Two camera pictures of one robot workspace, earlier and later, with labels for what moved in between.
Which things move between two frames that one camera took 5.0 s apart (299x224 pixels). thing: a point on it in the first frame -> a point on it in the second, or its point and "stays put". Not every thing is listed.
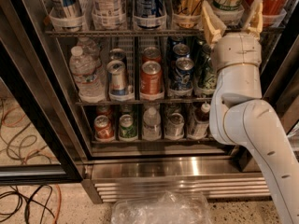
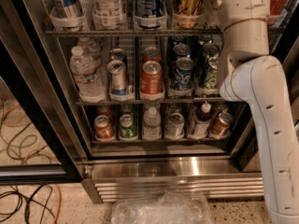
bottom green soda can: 127,129 stays put
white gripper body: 237,50 -> 243,6
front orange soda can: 151,77 stays put
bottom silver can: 174,129 stays put
